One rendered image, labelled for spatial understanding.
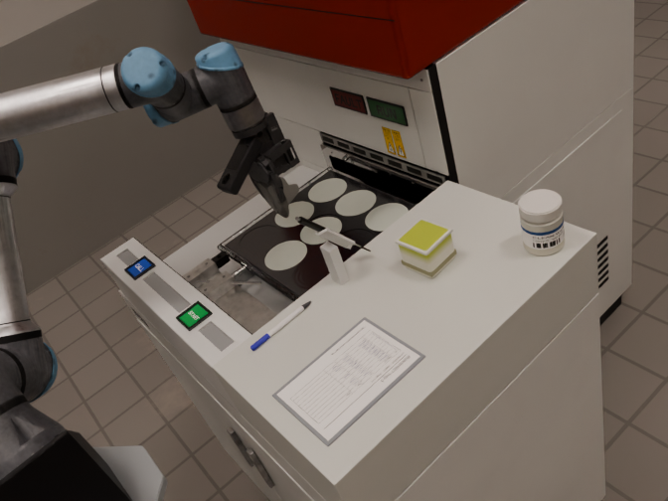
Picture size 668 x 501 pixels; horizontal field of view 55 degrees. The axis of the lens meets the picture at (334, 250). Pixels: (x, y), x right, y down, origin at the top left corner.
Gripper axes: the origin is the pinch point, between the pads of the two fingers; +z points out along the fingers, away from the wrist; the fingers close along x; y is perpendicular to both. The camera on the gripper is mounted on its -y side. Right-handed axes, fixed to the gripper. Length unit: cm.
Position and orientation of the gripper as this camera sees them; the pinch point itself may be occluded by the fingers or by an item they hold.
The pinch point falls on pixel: (281, 214)
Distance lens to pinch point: 133.4
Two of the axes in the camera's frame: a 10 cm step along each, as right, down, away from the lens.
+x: -6.4, -2.0, 7.4
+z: 3.5, 7.8, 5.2
